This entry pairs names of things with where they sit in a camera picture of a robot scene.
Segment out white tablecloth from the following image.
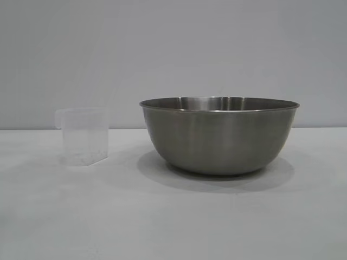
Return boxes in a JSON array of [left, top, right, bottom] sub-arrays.
[[0, 127, 347, 260]]

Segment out white rice grains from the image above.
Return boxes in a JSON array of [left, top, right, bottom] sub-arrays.
[[70, 148, 105, 163]]

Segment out stainless steel mixing bowl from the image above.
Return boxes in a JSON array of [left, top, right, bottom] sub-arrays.
[[139, 96, 301, 177]]

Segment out clear plastic measuring cup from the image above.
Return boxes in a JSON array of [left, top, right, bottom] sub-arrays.
[[55, 107, 110, 166]]

